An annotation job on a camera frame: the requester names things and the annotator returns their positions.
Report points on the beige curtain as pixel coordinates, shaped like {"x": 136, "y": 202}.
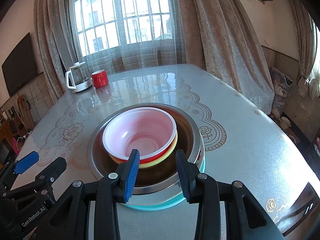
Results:
{"x": 55, "y": 43}
{"x": 220, "y": 38}

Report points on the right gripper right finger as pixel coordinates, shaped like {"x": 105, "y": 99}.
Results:
{"x": 220, "y": 202}

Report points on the red plastic bowl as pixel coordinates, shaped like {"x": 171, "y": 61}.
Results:
{"x": 142, "y": 121}

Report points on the stainless steel bowl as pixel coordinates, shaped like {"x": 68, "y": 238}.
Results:
{"x": 159, "y": 174}

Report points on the turquoise plate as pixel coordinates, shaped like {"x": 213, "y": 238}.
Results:
{"x": 160, "y": 200}

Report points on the glass electric kettle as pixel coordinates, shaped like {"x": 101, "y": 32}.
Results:
{"x": 78, "y": 77}

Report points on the wooden cabinet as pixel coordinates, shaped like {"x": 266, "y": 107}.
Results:
{"x": 7, "y": 136}

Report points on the right beige curtain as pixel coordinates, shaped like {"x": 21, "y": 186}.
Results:
{"x": 220, "y": 38}

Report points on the wicker chair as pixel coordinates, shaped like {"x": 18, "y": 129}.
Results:
{"x": 25, "y": 113}

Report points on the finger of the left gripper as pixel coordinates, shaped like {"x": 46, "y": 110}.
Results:
{"x": 26, "y": 162}
{"x": 51, "y": 173}

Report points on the wall television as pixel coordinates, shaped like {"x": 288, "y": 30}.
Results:
{"x": 19, "y": 67}

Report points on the left beige curtain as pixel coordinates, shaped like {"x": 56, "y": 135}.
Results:
{"x": 55, "y": 43}

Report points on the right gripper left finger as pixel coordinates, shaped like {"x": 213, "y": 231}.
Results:
{"x": 91, "y": 208}

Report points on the red mug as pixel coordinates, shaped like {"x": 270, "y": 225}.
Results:
{"x": 99, "y": 78}

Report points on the sheer white curtain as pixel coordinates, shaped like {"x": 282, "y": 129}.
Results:
{"x": 122, "y": 35}

